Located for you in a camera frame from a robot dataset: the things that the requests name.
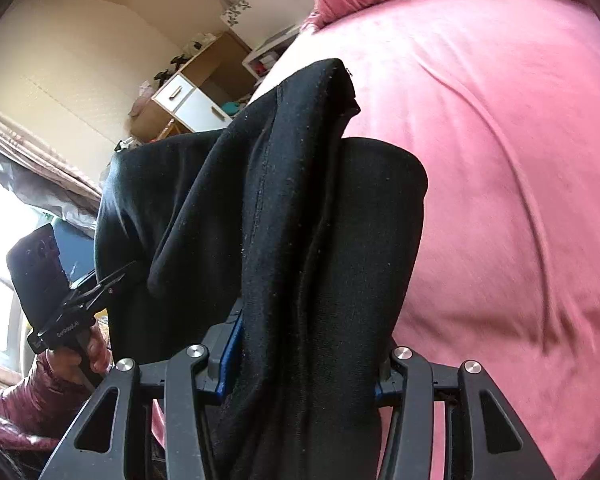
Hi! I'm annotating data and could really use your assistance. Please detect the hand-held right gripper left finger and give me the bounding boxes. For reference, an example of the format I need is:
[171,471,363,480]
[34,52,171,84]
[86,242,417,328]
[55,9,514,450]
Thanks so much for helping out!
[39,305,246,480]

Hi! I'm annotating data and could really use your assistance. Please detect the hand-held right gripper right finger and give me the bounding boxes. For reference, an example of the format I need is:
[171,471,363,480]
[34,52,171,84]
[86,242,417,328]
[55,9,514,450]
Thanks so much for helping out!
[372,346,556,480]

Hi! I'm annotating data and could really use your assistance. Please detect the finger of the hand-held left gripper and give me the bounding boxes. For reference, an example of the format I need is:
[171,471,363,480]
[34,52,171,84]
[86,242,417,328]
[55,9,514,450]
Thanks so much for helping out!
[69,260,141,311]

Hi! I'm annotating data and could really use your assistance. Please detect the black pants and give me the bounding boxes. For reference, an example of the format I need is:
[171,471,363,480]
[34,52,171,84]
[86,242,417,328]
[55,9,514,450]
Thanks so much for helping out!
[94,58,428,480]

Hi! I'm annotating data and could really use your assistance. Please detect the person's left forearm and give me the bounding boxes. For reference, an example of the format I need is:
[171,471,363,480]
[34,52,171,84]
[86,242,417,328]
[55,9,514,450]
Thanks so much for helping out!
[0,355,106,461]

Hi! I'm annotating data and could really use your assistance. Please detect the person's left hand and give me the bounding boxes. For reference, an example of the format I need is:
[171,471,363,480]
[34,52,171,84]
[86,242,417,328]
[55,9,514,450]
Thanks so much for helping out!
[44,321,115,390]

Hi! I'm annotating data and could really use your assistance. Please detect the sunlit window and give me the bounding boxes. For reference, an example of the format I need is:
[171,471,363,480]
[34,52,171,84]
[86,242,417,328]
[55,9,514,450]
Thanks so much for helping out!
[0,175,56,361]

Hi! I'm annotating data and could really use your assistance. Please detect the beige striped curtain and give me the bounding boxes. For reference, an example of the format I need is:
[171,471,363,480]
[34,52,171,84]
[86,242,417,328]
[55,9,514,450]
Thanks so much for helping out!
[0,97,106,233]

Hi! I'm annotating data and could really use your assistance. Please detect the wooden cabinet with white drawers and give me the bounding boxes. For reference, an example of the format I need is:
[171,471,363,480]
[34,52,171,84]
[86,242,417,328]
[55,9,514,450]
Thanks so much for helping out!
[130,30,258,143]

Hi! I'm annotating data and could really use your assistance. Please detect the pink bed sheet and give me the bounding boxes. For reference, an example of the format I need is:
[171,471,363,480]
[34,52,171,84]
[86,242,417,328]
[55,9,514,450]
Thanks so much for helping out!
[150,0,600,480]

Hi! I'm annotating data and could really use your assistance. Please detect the white open shelf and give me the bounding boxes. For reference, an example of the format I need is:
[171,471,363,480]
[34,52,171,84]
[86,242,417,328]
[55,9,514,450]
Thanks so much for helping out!
[241,25,303,81]

